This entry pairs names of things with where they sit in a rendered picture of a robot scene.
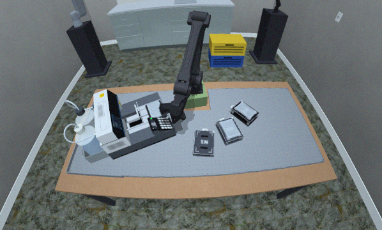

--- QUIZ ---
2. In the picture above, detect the pale blue microplate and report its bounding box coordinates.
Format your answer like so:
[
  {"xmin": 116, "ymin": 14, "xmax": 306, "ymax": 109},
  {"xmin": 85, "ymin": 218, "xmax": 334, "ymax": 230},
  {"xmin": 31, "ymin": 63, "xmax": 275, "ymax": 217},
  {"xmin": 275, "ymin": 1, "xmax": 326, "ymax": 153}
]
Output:
[
  {"xmin": 235, "ymin": 102, "xmax": 257, "ymax": 119},
  {"xmin": 220, "ymin": 119, "xmax": 240, "ymax": 139},
  {"xmin": 147, "ymin": 101, "xmax": 162, "ymax": 118}
]

